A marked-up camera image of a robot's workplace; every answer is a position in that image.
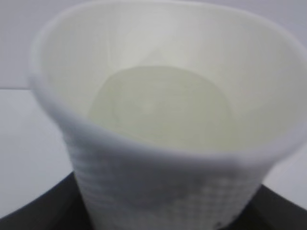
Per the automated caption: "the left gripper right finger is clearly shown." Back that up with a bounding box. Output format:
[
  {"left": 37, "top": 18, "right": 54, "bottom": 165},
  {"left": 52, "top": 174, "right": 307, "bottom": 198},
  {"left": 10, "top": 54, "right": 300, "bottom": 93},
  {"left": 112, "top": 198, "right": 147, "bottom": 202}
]
[{"left": 230, "top": 185, "right": 307, "bottom": 230}]

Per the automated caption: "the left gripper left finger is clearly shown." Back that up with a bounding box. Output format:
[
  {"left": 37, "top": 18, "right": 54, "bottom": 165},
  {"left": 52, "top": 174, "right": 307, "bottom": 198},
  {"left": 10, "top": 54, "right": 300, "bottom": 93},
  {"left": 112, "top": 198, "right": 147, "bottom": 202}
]
[{"left": 0, "top": 173, "right": 93, "bottom": 230}]

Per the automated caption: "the white paper cup green logo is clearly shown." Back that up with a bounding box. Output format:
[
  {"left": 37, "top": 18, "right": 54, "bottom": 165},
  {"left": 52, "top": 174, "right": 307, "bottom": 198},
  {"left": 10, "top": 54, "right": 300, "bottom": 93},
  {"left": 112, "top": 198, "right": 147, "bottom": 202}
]
[{"left": 29, "top": 0, "right": 307, "bottom": 230}]

